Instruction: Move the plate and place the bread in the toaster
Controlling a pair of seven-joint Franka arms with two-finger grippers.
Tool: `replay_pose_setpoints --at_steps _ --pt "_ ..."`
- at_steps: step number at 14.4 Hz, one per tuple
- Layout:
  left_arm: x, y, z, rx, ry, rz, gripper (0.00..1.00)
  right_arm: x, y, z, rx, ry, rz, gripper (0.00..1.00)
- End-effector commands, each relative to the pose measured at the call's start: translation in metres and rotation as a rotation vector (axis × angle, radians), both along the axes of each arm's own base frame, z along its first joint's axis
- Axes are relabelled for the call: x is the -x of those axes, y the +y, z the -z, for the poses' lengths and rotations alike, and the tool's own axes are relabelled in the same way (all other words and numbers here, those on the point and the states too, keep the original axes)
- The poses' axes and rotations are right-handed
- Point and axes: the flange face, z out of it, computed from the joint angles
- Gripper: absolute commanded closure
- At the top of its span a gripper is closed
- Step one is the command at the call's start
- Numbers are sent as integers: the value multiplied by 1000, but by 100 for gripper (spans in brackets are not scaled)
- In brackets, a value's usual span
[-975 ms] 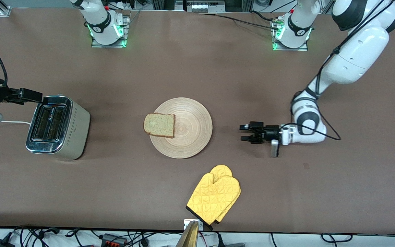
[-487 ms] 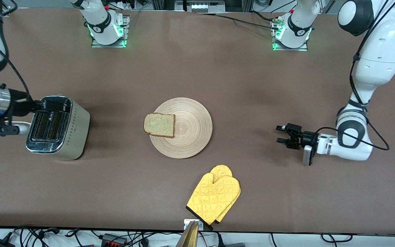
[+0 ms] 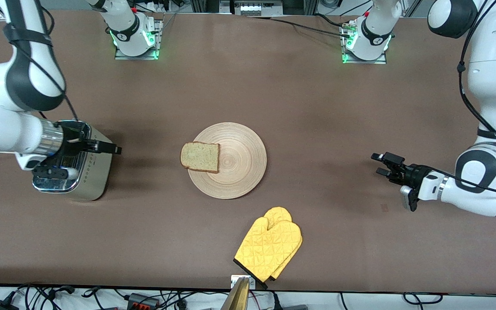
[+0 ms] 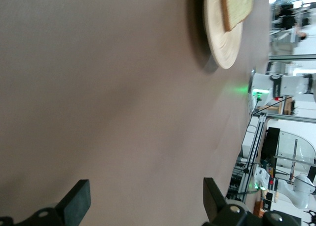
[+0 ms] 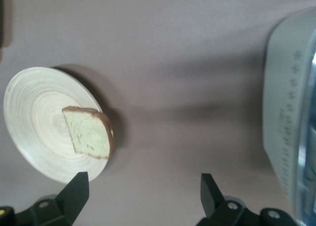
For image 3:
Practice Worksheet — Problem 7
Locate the brown bread slice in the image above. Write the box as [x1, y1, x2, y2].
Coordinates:
[180, 142, 221, 174]

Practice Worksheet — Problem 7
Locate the round wooden plate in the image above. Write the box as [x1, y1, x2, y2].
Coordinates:
[187, 122, 268, 200]

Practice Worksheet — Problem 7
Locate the beige chrome two-slot toaster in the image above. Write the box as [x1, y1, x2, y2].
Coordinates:
[32, 120, 114, 202]

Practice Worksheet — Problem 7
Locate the yellow quilted oven mitt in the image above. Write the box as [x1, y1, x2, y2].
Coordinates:
[263, 207, 303, 281]
[233, 217, 303, 290]

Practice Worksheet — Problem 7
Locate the black red connector box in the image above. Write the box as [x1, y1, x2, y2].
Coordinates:
[127, 293, 161, 310]

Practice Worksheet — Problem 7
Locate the brass coloured metal bar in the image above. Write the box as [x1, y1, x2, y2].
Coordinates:
[220, 277, 251, 310]

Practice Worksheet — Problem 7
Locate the white power strip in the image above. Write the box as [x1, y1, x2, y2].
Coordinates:
[233, 1, 284, 16]

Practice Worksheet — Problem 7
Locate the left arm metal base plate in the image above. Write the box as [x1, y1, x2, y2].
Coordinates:
[341, 19, 388, 65]

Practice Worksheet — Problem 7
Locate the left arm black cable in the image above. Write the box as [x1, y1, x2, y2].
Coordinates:
[425, 0, 496, 196]

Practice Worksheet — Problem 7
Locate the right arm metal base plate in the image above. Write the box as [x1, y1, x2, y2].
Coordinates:
[115, 18, 163, 61]

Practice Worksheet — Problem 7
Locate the black cable on table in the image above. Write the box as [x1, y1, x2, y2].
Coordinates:
[248, 15, 354, 38]

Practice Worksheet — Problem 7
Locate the white metal bracket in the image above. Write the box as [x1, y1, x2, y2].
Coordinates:
[230, 275, 256, 289]

